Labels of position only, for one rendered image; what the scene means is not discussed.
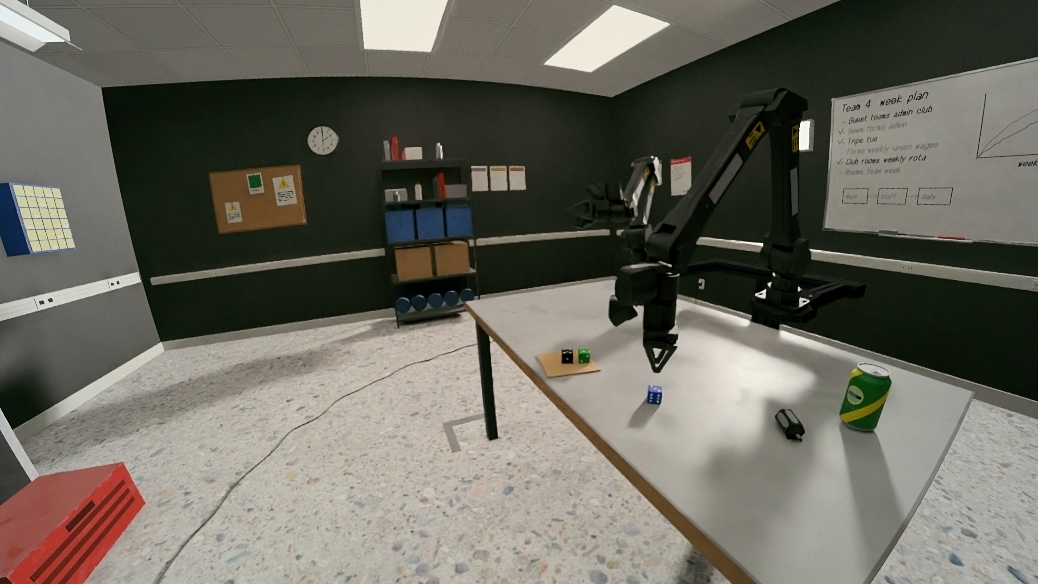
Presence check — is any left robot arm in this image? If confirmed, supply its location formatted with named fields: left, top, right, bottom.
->
left=609, top=87, right=811, bottom=330

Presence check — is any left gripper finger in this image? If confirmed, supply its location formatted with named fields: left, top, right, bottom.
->
left=651, top=336, right=666, bottom=364
left=643, top=342, right=678, bottom=374

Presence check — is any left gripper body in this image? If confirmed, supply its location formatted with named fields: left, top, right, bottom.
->
left=643, top=301, right=679, bottom=345

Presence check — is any green drink can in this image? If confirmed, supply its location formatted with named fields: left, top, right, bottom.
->
left=839, top=363, right=892, bottom=432

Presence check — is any tan flat mat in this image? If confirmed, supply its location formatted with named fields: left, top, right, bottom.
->
left=537, top=349, right=601, bottom=378

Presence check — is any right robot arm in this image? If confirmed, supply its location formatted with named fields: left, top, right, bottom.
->
left=586, top=156, right=660, bottom=266

